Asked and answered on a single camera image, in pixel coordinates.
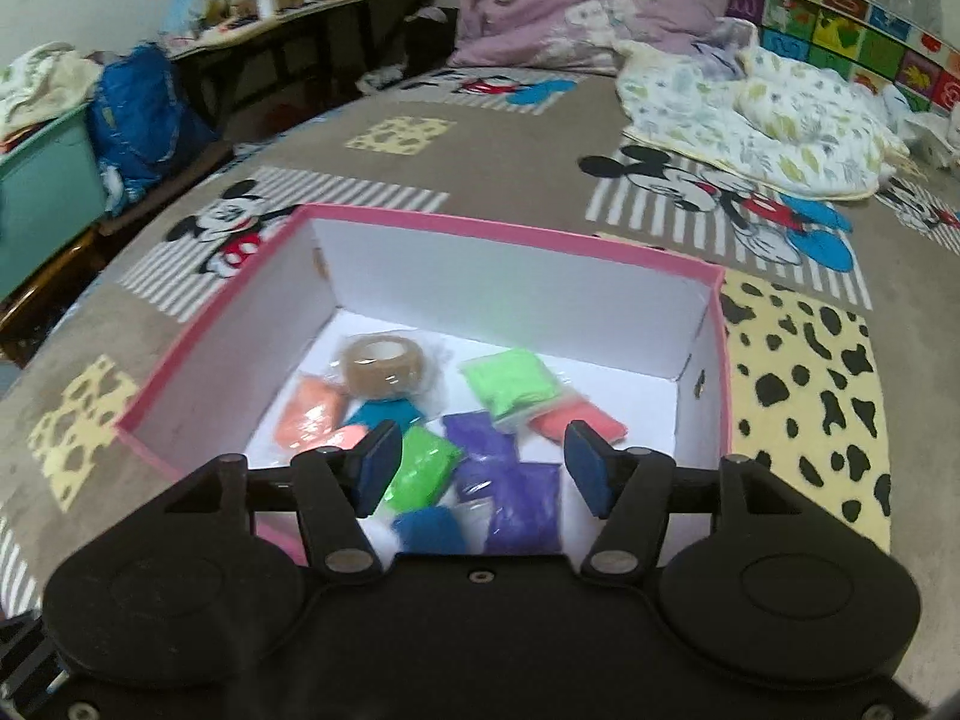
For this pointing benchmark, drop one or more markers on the blue backpack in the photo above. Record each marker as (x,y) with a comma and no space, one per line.
(140,128)

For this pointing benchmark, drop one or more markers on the white leaf pattern blanket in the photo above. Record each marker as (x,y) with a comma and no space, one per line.
(784,124)

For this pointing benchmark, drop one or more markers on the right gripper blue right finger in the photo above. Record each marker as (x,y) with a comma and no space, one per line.
(594,466)

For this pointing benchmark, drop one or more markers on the purple clay bag in box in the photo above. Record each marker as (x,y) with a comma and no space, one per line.
(477,439)

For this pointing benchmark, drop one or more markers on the coral clay bag in box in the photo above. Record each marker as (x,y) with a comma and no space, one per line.
(552,424)

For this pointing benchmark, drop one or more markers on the neon green clay bag in box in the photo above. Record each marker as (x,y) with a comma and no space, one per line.
(511,381)

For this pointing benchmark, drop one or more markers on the blue clay bag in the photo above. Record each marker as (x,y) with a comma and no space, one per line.
(433,530)

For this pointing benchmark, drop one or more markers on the Mickey Mouse bed blanket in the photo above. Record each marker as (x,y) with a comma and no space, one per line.
(65,476)

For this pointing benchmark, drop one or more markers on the dark side desk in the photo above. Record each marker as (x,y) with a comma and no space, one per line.
(316,52)

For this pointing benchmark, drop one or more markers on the pink cardboard box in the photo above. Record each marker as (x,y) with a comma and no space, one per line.
(401,302)

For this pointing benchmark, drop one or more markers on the purple floral duvet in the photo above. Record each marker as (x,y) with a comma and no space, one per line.
(581,35)

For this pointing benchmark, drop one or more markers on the teal clay bag in box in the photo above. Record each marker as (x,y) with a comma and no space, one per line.
(401,411)

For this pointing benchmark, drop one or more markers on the alphabet foam mat headboard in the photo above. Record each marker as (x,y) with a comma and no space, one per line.
(866,42)

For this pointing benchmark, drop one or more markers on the purple clay bag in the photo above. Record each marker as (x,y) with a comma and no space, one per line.
(525,503)
(477,439)

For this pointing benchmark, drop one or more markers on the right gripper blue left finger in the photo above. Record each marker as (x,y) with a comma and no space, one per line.
(371,466)

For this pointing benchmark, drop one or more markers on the brown tape roll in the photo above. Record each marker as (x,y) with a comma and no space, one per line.
(382,366)

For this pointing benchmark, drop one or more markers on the cream clothes pile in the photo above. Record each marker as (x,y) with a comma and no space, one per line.
(44,83)

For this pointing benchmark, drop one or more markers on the bright green clay bag in box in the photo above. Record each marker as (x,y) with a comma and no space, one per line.
(426,466)

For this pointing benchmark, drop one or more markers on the orange clay bag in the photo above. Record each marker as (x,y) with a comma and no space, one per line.
(312,412)

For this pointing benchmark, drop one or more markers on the teal plastic storage bin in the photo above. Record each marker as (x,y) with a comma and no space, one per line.
(51,192)

